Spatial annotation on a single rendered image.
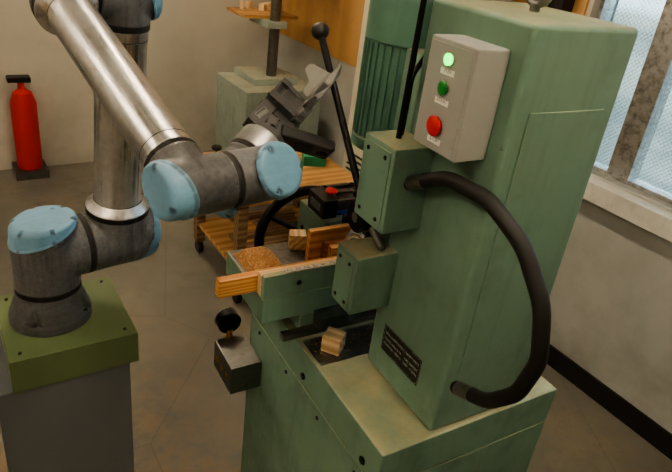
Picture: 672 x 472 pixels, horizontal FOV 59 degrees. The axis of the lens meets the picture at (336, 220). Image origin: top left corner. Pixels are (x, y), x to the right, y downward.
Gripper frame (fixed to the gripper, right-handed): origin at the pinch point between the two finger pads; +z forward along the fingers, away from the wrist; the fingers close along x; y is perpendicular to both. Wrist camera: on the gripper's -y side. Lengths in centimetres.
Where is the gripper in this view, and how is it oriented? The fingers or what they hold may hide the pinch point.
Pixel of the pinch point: (327, 84)
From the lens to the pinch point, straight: 125.6
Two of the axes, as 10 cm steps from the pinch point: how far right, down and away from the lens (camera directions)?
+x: -4.4, 2.7, 8.6
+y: -7.4, -6.5, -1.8
